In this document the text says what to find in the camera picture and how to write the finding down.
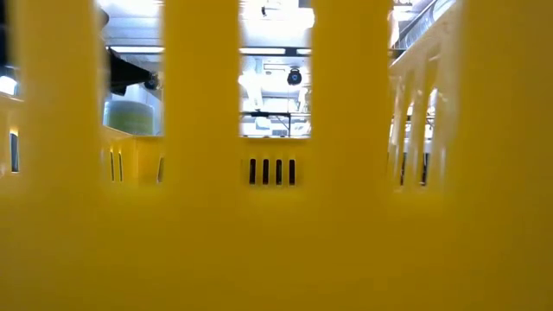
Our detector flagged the green wipes canister white lid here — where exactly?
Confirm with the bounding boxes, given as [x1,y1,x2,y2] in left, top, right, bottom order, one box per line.
[103,99,164,136]

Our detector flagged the long ceiling light fixture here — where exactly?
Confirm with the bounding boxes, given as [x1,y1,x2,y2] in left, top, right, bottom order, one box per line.
[110,44,313,57]

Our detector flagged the yellow slotted plastic basket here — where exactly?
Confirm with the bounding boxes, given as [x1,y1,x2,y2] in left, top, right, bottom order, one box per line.
[0,0,553,311]

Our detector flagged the black metal frame stand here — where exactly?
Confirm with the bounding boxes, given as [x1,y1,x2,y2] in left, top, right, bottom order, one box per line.
[240,111,312,138]

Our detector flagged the black aluminium table frame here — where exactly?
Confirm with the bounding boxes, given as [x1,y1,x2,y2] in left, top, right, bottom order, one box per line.
[395,0,454,49]

